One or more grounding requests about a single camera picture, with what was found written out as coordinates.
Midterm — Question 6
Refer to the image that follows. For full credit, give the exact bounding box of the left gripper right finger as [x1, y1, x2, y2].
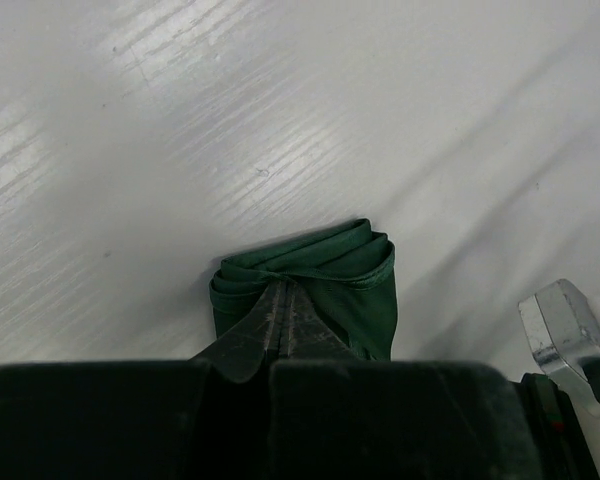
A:
[267, 280, 536, 480]

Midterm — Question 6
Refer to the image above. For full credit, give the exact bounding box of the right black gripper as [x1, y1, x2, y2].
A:
[514, 373, 600, 480]

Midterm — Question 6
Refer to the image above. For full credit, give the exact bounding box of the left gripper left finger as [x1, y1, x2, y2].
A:
[0, 282, 284, 479]

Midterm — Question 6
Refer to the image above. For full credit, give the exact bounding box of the dark green cloth napkin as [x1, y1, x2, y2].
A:
[209, 218, 398, 361]

